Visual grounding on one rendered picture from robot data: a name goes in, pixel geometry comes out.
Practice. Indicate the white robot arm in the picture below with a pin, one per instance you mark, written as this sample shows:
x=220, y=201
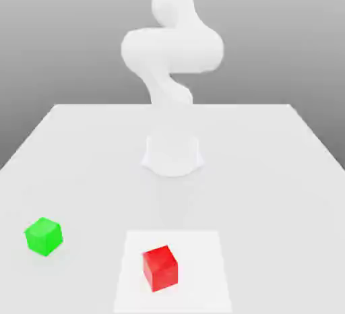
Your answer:
x=172, y=49

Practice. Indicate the small red cube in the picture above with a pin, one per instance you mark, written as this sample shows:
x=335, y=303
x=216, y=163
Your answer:
x=160, y=268

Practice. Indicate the small green cube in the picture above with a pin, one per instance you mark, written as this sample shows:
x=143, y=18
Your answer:
x=44, y=237

